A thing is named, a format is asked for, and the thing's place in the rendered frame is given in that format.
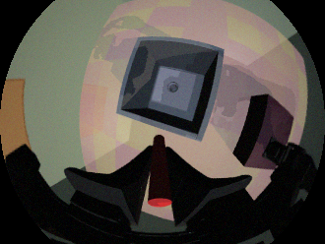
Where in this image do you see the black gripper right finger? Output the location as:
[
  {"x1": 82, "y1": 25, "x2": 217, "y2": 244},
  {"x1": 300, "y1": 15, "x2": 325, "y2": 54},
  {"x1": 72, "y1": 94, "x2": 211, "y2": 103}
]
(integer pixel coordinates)
[{"x1": 165, "y1": 147, "x2": 253, "y2": 226}]

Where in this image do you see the dark red peg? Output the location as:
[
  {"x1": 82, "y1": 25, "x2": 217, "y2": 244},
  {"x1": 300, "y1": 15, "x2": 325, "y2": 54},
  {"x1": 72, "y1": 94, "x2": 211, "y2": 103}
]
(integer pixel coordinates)
[{"x1": 147, "y1": 135, "x2": 171, "y2": 207}]

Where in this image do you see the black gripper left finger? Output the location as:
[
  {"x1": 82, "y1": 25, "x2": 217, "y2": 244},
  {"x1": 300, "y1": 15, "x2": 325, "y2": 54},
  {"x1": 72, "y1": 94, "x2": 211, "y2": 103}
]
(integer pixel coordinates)
[{"x1": 64, "y1": 146, "x2": 153, "y2": 226}]

